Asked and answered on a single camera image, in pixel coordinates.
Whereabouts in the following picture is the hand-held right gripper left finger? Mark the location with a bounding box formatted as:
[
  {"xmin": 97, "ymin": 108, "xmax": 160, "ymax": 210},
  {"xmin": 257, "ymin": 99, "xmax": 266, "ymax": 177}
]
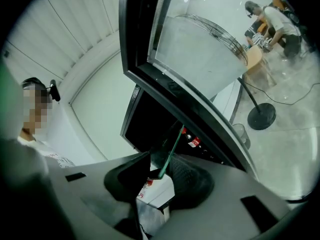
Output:
[{"xmin": 48, "ymin": 151, "xmax": 151, "ymax": 240}]

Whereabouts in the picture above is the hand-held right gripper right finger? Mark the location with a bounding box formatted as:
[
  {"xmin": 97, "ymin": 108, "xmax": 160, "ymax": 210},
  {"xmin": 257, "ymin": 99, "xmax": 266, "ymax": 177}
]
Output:
[{"xmin": 151, "ymin": 153, "xmax": 295, "ymax": 240}]

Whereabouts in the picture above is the clear glass pane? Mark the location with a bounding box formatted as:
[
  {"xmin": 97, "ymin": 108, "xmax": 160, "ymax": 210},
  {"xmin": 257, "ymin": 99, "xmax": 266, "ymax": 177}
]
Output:
[{"xmin": 149, "ymin": 130, "xmax": 185, "ymax": 180}]

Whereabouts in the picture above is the black shelf cabinet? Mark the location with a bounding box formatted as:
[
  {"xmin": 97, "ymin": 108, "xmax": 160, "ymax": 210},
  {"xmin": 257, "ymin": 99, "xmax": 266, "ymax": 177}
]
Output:
[{"xmin": 119, "ymin": 83, "xmax": 226, "ymax": 167}]

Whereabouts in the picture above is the person's white printed shirt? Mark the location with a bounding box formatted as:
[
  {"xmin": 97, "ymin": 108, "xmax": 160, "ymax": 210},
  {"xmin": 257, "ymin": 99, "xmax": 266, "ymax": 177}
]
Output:
[{"xmin": 0, "ymin": 131, "xmax": 76, "ymax": 235}]

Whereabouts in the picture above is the red-capped cola bottle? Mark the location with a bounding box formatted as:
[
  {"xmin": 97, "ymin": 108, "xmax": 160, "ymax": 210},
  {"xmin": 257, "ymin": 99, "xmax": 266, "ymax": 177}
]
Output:
[{"xmin": 180, "ymin": 126, "xmax": 202, "ymax": 149}]

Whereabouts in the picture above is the clear waste bin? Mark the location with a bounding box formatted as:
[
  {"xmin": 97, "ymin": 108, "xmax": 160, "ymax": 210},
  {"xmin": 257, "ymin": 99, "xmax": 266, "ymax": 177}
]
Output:
[{"xmin": 231, "ymin": 123, "xmax": 251, "ymax": 150}]

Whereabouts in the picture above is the black standing fan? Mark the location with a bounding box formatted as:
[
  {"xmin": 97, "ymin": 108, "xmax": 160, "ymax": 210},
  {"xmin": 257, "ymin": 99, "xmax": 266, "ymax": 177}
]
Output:
[{"xmin": 174, "ymin": 13, "xmax": 278, "ymax": 131}]

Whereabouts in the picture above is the person's head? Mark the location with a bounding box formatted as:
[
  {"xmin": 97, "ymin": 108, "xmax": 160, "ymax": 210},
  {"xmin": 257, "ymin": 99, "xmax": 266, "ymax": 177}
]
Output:
[{"xmin": 20, "ymin": 77, "xmax": 54, "ymax": 136}]

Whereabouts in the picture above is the wooden stool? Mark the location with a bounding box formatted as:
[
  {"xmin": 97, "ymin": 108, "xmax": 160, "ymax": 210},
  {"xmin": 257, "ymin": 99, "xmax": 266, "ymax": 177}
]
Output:
[{"xmin": 243, "ymin": 45, "xmax": 278, "ymax": 91}]

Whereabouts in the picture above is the black head-mounted camera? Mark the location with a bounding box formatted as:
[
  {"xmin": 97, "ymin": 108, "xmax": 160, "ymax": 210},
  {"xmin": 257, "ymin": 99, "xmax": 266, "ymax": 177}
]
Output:
[{"xmin": 49, "ymin": 78, "xmax": 62, "ymax": 103}]

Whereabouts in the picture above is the black floor cable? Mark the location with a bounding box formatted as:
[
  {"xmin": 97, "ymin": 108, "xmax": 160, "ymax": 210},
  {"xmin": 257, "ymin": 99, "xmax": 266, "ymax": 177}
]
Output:
[{"xmin": 243, "ymin": 81, "xmax": 320, "ymax": 106}]

